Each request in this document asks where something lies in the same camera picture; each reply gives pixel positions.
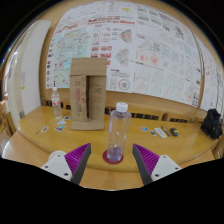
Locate open brown cardboard box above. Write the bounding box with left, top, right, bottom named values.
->
left=69, top=57, right=108, bottom=131

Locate small black oval device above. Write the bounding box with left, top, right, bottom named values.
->
left=169, top=127, right=180, bottom=138

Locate small red-labelled water bottle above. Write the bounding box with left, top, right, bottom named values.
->
left=51, top=87, right=63, bottom=120

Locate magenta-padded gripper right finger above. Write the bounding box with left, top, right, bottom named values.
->
left=131, top=143, right=183, bottom=186

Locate white flat remote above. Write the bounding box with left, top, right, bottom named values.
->
left=153, top=127, right=168, bottom=139

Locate printed poster wall display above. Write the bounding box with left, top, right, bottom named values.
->
left=44, top=0, right=203, bottom=108
left=194, top=34, right=224, bottom=113

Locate flat round red coaster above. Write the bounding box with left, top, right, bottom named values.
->
left=102, top=148, right=125, bottom=165

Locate wooden chair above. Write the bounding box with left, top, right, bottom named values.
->
left=0, top=99, right=17, bottom=138

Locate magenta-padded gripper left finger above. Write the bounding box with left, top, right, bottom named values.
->
left=40, top=142, right=92, bottom=186

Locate clear white-capped plastic bottle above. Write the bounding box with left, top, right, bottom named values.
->
left=106, top=102, right=133, bottom=164

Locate white standing air conditioner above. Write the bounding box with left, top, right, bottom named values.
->
left=3, top=19, right=53, bottom=120

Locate black bag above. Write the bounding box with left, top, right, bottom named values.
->
left=200, top=108, right=224, bottom=140

